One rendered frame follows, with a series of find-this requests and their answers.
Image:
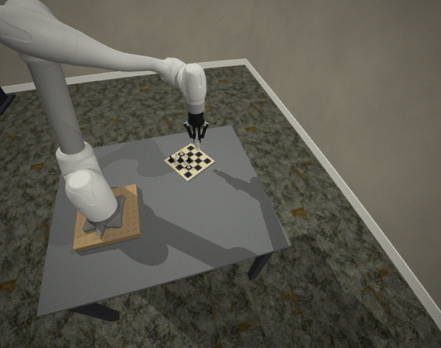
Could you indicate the black and cream chessboard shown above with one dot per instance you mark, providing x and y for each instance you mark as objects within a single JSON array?
[{"x": 198, "y": 162}]

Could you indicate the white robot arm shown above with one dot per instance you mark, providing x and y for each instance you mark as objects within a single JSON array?
[{"x": 30, "y": 28}]

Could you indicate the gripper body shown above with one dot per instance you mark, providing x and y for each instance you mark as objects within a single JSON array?
[{"x": 198, "y": 118}]

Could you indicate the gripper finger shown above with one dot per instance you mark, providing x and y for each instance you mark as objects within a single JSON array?
[
  {"x": 190, "y": 133},
  {"x": 206, "y": 124}
]

